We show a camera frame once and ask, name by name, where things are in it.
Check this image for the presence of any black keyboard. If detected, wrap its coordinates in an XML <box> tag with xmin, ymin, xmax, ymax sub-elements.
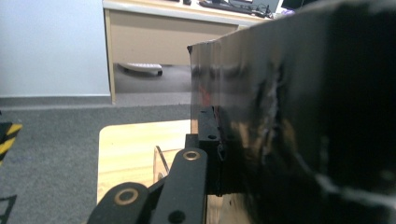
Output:
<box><xmin>198</xmin><ymin>0</ymin><xmax>254</xmax><ymax>16</ymax></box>

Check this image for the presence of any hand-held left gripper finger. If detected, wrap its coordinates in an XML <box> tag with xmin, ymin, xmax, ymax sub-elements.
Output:
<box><xmin>197</xmin><ymin>105</ymin><xmax>226</xmax><ymax>198</ymax></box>

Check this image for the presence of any beige wooden office desk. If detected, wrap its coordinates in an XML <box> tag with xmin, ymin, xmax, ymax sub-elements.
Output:
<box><xmin>102</xmin><ymin>0</ymin><xmax>276</xmax><ymax>105</ymax></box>

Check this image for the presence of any dark monitor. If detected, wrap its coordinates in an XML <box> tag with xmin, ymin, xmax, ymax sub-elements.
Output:
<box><xmin>280</xmin><ymin>0</ymin><xmax>316</xmax><ymax>11</ymax></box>

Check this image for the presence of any magazine with portrait cover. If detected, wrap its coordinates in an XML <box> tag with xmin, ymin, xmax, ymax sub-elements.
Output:
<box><xmin>187</xmin><ymin>0</ymin><xmax>396</xmax><ymax>224</ymax></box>

